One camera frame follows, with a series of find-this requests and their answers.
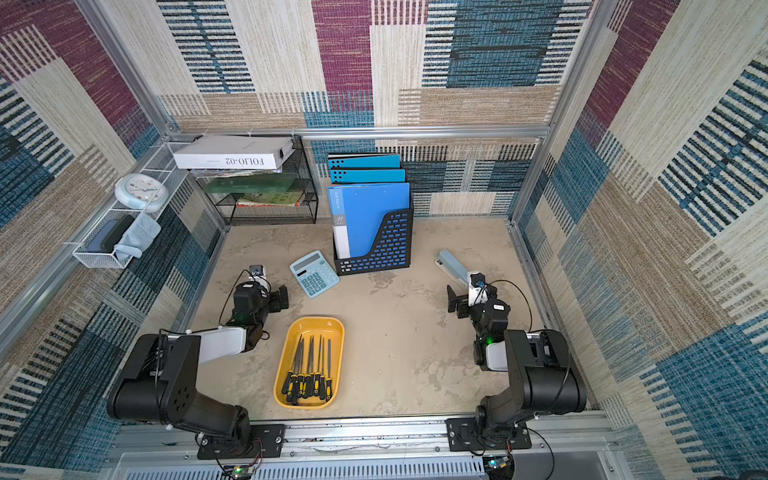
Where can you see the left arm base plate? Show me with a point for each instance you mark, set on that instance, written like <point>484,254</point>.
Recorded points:
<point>262,441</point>

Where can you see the green book on shelf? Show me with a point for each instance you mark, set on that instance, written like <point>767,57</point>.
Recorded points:
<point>259,183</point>

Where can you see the front blue folder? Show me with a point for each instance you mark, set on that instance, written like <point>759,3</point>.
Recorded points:
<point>357,211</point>

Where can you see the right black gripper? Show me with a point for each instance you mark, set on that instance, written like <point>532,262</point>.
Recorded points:
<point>458,298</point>

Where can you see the yellow plastic storage tray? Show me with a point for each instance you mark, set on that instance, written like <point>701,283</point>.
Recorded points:
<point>329,328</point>

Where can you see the white wire wall basket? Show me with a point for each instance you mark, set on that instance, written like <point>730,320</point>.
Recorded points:
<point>160,165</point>

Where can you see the dark blue pouch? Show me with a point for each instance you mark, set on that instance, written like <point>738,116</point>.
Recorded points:
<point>109,235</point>

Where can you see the back teal folder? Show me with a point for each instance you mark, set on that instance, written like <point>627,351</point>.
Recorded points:
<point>339,161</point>

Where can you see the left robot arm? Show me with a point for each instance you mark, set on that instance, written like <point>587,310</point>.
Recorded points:
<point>158,382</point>

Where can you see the teal folder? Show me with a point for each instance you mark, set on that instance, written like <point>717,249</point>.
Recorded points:
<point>363,176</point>
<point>339,161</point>

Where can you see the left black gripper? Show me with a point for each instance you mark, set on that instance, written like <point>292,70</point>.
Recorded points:
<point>273,299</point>

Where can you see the file tool horizontal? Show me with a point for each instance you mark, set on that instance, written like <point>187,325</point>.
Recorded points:
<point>292,381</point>

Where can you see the middle teal folder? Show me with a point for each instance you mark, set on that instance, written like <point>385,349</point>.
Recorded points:
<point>363,176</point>

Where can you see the black mesh file holder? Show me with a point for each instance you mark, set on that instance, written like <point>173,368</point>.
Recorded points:
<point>391,249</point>

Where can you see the file tool diagonal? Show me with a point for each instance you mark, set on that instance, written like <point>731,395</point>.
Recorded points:
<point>311,369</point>

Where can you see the white folio box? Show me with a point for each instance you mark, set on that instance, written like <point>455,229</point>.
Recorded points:
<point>226,152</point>

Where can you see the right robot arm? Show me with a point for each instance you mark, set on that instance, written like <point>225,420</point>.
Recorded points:
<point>541,372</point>

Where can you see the black wire shelf rack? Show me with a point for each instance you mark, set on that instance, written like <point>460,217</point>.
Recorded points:
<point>232,215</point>

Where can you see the blue grey stapler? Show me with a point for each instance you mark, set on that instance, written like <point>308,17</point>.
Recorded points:
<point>456,272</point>

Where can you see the light blue cloth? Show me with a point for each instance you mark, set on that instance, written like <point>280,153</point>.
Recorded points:
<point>137,238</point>

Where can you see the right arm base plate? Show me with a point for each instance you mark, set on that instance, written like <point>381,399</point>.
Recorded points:
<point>465,434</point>

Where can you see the red book on shelf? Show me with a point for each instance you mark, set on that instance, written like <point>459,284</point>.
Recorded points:
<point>283,199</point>

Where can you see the white round clock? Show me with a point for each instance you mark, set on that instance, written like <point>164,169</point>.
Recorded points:
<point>141,192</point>

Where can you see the light blue calculator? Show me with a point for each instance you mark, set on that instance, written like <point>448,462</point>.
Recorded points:
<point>314,274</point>

